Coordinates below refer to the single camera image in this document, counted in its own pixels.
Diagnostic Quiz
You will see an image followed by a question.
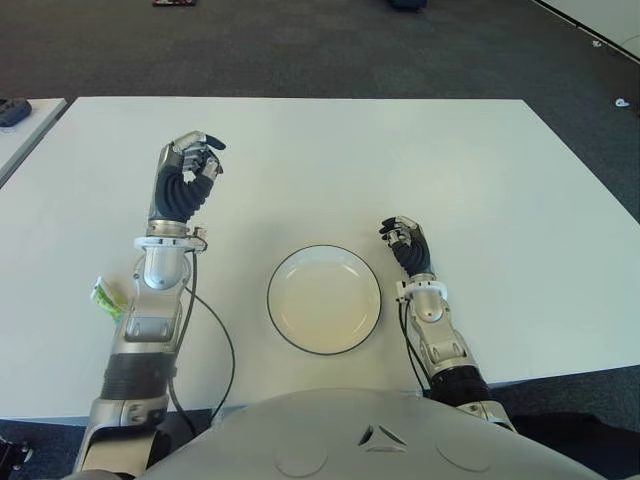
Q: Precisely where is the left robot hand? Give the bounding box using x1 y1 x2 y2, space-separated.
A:
148 130 227 225

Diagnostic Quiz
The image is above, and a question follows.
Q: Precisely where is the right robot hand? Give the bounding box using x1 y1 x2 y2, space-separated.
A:
378 215 435 277

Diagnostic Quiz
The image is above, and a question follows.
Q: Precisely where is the green white toothpaste tube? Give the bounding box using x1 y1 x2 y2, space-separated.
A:
89 276 129 321

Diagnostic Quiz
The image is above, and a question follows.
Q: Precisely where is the white plate with black rim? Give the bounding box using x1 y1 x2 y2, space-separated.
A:
266 244 384 357

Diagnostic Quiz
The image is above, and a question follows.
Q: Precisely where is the white side table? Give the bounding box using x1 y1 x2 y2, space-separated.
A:
0 97 70 186

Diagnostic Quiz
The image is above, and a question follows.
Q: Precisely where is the dark game controller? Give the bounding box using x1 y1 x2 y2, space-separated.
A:
0 97 32 128

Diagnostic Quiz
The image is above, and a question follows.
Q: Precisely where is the grey robot torso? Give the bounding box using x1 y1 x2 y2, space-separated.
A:
144 388 629 480

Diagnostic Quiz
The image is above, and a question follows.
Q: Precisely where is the black device with screws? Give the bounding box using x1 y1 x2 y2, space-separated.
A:
0 434 34 474

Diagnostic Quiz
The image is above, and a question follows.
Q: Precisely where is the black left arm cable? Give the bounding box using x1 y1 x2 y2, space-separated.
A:
168 249 237 437

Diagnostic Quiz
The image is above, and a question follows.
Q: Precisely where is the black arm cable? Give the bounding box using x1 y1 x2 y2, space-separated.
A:
168 249 237 437
398 299 432 397

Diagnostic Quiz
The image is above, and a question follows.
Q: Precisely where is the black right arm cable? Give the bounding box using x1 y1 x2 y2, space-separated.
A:
398 299 432 397

